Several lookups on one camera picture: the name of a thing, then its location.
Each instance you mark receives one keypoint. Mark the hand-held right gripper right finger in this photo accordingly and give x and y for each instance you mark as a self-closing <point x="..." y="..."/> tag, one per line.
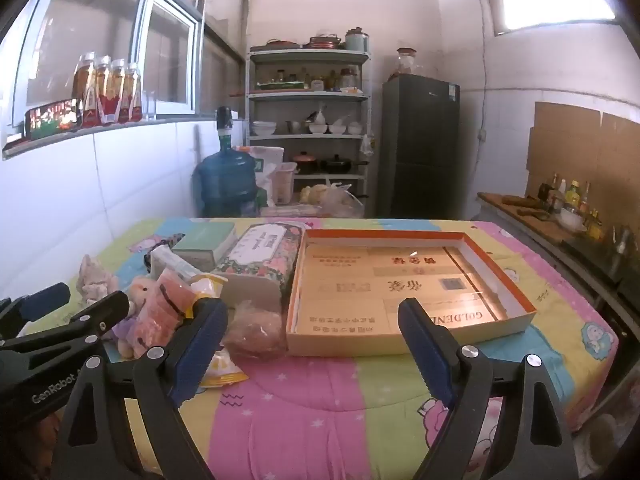
<point x="425" y="352"/>

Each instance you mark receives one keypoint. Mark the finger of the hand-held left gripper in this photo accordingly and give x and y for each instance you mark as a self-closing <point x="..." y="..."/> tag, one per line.
<point x="45" y="302"/>
<point x="100" y="312"/>

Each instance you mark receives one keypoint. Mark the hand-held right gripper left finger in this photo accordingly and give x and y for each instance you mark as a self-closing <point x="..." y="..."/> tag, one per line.
<point x="200" y="342"/>

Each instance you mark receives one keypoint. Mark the pink plush toy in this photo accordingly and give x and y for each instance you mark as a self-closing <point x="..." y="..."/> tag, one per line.
<point x="92" y="280"/>

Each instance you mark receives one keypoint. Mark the yellow snack packet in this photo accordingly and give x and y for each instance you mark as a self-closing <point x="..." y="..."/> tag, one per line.
<point x="222" y="372"/>

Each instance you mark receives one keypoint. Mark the beige plush bear purple dress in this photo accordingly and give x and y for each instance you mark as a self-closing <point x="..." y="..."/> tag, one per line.
<point x="137" y="295"/>

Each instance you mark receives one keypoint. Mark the white tissue pack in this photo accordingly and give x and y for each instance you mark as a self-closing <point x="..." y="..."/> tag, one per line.
<point x="172" y="262"/>

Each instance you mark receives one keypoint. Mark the orange-rimmed cardboard box tray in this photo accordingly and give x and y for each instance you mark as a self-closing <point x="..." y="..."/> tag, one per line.
<point x="360" y="285"/>

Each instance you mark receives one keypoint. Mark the leopard print scrunchie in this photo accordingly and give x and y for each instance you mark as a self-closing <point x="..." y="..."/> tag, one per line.
<point x="172" y="239"/>

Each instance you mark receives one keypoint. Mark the mint green carton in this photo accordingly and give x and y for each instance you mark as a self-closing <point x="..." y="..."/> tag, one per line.
<point x="205" y="242"/>

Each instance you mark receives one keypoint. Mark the floral tissue box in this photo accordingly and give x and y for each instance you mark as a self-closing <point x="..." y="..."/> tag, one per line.
<point x="260" y="250"/>

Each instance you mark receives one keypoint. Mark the colourful cartoon bedsheet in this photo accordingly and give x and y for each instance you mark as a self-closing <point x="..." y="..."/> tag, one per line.
<point x="300" y="410"/>

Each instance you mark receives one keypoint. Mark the blue water jug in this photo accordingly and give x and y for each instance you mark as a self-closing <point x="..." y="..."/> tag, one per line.
<point x="225" y="180"/>

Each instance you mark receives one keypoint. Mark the clear plastic food bag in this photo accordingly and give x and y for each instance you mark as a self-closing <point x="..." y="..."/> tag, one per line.
<point x="335" y="202"/>

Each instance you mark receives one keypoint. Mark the white sack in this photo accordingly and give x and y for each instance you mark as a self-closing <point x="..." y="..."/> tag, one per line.
<point x="265" y="160"/>

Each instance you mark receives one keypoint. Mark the white bowl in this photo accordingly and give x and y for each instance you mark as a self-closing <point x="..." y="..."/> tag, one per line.
<point x="572" y="220"/>

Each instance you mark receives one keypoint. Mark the dark refrigerator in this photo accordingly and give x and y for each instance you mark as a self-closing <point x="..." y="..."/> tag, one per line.
<point x="417" y="150"/>

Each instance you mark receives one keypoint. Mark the black frying pan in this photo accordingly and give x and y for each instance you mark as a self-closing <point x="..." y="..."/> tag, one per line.
<point x="337" y="165"/>

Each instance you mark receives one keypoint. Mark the red cooking pot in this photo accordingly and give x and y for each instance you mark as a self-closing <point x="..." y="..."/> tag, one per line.
<point x="305" y="164"/>

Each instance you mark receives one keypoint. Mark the drinking glass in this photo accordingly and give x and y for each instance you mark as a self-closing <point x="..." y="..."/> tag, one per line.
<point x="150" y="106"/>

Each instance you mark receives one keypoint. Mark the yellow cap oil bottle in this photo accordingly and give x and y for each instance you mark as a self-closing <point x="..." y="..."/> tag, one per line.
<point x="575" y="195"/>

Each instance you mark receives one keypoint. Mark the black water pump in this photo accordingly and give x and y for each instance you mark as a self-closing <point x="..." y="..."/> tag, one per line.
<point x="224" y="122"/>

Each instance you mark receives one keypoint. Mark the stack of white bowls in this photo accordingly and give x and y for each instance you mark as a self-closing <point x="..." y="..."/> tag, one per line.
<point x="263" y="128"/>

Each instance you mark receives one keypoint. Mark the white metal shelf unit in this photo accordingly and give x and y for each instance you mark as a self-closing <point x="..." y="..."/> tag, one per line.
<point x="310" y="95"/>

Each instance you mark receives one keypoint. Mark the sliding window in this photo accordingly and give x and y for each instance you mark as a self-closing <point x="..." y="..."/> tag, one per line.
<point x="100" y="35"/>

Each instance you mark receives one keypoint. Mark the glass jar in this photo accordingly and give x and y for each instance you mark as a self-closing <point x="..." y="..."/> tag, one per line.
<point x="404" y="65"/>

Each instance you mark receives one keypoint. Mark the teal enamel pot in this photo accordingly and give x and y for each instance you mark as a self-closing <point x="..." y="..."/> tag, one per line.
<point x="357" y="40"/>

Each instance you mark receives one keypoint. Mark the cardboard wall sheet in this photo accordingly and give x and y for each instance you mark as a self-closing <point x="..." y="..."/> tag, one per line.
<point x="575" y="150"/>

